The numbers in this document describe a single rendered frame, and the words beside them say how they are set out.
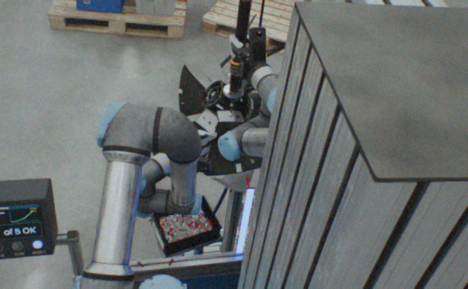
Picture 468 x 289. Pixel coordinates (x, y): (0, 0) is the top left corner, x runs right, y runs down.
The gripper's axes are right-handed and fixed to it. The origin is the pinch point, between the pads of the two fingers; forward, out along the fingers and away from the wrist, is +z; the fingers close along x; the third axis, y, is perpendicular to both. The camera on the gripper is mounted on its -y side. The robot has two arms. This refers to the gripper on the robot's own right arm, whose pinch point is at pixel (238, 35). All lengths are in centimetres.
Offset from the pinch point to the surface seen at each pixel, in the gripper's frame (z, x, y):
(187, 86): 32, -6, 41
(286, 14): 258, 166, 137
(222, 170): -23.8, -10.6, 34.2
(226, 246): 5, 10, 122
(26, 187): -24, -68, 26
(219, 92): 6.1, -2.2, 26.2
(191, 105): 27, -5, 47
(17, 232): -32, -72, 34
